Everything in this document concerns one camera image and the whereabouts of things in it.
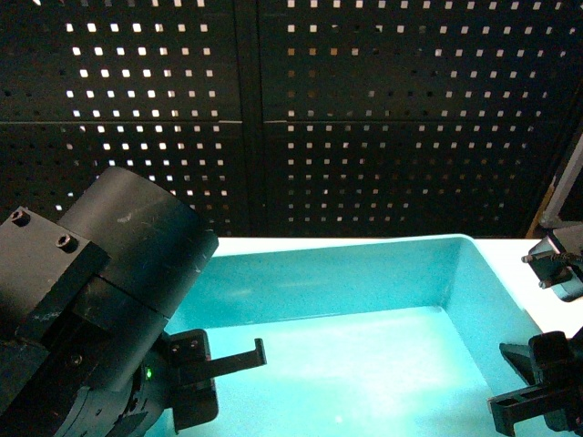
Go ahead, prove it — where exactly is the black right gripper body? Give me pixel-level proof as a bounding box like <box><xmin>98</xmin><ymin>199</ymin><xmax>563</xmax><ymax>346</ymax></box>
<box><xmin>528</xmin><ymin>330</ymin><xmax>582</xmax><ymax>432</ymax></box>

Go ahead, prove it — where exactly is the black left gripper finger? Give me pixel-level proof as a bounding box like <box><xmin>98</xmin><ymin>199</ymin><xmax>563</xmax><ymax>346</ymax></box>
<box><xmin>208</xmin><ymin>338</ymin><xmax>267</xmax><ymax>378</ymax></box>

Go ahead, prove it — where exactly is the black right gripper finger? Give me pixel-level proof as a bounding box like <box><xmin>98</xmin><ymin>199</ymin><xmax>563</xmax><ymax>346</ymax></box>
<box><xmin>488</xmin><ymin>343</ymin><xmax>548</xmax><ymax>436</ymax></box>

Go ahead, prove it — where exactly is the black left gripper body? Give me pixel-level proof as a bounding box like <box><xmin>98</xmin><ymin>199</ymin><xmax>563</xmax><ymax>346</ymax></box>
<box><xmin>123</xmin><ymin>329</ymin><xmax>218</xmax><ymax>433</ymax></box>

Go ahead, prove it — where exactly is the light blue plastic tray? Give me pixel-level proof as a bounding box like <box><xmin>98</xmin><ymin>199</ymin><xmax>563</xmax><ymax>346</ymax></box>
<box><xmin>169</xmin><ymin>236</ymin><xmax>538</xmax><ymax>436</ymax></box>

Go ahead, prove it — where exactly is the black flight case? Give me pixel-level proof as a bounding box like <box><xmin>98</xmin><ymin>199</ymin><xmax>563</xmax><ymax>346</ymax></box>
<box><xmin>526</xmin><ymin>134</ymin><xmax>582</xmax><ymax>239</ymax></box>

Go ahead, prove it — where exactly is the black perforated metal panel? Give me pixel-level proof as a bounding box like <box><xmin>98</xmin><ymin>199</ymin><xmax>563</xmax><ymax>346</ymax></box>
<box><xmin>1</xmin><ymin>1</ymin><xmax>582</xmax><ymax>238</ymax></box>

